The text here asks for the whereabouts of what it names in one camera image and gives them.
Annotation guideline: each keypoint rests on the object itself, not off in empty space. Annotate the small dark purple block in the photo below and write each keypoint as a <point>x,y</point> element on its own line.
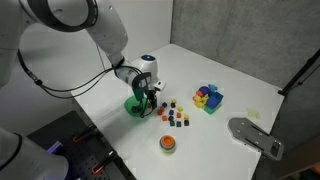
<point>170,118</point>

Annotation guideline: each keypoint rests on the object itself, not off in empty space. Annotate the small yellow block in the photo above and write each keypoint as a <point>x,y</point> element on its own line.
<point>186,117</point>
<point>180,108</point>
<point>173,101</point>

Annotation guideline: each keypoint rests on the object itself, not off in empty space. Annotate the small orange block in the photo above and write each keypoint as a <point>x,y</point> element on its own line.
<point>159,112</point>
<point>178,115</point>
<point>164,118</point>
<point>161,108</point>
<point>136,111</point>

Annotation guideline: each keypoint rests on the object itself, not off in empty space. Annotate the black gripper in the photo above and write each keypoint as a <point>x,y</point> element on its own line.
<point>144,83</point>

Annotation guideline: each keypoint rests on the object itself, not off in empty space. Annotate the black orange clamp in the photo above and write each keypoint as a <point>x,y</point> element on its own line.
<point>105,162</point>
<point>85,133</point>

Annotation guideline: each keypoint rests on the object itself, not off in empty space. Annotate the large green block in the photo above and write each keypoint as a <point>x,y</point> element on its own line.
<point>210,110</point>

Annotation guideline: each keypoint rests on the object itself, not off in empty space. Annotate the rainbow stacking cups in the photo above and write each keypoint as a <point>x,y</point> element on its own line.
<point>167,144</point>

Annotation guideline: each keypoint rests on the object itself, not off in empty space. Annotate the black pole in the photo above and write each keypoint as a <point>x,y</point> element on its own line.
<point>300,73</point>

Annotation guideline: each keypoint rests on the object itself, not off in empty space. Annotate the large yellow block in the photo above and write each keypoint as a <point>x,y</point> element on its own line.
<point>200,100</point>

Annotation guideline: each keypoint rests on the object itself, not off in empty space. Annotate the large blue cube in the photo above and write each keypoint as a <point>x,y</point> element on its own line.
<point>214,99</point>

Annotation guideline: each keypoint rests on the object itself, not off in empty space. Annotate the small blue-purple block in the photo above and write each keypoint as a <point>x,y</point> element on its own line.
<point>164,104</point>

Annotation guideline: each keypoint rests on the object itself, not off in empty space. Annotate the small blue block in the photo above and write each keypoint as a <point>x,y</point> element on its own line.
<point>135,107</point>

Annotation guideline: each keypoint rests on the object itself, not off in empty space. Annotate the small black block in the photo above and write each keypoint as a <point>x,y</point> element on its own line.
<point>173,105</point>

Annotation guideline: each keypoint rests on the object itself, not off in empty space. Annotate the large light blue block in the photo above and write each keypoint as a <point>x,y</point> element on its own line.
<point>212,87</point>

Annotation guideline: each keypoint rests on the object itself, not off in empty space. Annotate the gray metal plate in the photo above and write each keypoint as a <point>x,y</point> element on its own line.
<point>253,135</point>

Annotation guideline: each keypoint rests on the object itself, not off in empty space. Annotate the green plastic bowl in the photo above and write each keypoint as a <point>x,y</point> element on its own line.
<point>129,106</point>

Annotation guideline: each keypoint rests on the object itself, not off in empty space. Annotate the large purple block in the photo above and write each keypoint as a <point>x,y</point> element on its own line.
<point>204,90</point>

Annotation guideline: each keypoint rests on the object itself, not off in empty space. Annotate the large orange block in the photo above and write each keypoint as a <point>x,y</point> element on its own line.
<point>199,93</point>

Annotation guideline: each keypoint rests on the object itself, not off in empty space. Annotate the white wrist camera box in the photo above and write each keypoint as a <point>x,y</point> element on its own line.
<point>159,85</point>

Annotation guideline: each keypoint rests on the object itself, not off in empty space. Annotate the black perforated breadboard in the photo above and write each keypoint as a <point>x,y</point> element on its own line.
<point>73,156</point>

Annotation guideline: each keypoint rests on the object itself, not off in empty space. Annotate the small dark green block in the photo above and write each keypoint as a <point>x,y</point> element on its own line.
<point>172,123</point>
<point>178,124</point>

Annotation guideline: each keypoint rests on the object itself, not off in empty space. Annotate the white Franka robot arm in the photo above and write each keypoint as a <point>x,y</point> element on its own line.
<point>106,30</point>

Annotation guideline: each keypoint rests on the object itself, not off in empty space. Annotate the small dark maroon block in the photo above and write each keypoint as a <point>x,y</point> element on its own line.
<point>186,122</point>

